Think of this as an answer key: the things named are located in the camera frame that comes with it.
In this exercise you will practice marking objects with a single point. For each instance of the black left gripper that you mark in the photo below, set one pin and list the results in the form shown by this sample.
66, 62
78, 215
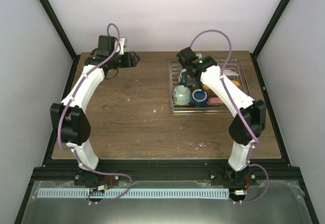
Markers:
129, 61

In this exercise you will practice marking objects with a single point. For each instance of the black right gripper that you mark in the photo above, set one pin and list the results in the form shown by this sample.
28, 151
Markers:
189, 83

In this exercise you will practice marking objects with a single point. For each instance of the light green ceramic bowl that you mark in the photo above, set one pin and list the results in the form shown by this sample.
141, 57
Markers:
181, 95

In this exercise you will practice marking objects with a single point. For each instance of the dark blue mug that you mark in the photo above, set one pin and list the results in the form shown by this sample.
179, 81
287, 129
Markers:
199, 98

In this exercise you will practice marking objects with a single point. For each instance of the red and teal plate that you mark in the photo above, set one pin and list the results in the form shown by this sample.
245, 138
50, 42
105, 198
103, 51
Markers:
229, 72

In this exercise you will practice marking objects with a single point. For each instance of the pink polka dot plate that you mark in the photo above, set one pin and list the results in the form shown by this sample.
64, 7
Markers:
215, 101

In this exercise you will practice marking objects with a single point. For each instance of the orange polka dot plate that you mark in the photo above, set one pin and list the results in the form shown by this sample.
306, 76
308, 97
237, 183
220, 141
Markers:
233, 81

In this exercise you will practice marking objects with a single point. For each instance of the white bowl with blue rim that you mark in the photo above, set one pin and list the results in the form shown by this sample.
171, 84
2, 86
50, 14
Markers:
182, 78

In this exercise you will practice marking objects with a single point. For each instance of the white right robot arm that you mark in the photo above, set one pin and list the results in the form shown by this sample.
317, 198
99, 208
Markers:
249, 116

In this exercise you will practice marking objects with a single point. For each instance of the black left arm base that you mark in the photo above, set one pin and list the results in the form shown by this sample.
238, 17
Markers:
90, 179

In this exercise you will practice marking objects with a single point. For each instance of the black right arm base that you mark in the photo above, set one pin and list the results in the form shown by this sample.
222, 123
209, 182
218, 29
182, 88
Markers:
227, 176

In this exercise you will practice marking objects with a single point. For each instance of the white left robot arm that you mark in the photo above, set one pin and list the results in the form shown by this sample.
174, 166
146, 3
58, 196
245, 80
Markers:
69, 116

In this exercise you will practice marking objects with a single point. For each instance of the light blue slotted strip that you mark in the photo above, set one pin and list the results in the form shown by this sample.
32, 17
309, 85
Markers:
137, 193

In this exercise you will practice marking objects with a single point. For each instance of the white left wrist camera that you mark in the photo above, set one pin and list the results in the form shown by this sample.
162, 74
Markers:
121, 46

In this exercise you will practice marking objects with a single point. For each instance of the black aluminium frame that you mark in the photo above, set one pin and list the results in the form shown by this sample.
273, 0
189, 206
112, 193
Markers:
178, 169

